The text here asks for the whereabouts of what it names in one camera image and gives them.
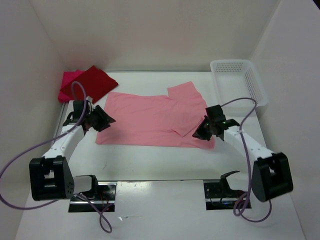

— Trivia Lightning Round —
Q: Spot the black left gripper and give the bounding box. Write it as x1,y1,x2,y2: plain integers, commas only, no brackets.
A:
86,104,116,132

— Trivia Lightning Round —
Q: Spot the light pink t shirt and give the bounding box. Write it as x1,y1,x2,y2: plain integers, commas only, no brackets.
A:
95,81,215,150

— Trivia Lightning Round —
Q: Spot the dark red t shirt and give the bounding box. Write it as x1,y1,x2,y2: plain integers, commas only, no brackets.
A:
62,65,119,103

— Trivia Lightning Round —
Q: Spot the magenta t shirt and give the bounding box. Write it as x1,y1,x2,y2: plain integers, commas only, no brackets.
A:
57,69,85,103

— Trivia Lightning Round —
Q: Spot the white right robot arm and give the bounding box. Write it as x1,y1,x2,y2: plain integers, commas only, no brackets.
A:
192,116,294,202

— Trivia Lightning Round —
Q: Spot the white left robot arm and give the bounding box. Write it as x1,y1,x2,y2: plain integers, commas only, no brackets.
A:
29,103,115,201

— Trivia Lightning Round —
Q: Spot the white perforated plastic basket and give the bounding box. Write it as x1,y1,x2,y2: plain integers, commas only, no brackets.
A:
210,59,269,107

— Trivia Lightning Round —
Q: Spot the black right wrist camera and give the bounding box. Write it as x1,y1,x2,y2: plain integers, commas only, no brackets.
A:
205,104,226,123

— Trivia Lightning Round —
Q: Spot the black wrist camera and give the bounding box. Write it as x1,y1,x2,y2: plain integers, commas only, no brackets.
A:
72,100,89,119
205,104,226,123

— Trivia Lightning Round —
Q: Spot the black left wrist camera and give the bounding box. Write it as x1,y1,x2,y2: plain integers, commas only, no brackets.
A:
72,100,89,119

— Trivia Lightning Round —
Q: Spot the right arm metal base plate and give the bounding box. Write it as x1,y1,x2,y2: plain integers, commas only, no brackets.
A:
203,179,244,211

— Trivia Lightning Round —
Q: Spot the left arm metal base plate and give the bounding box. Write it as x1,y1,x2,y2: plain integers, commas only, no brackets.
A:
68,181,117,213

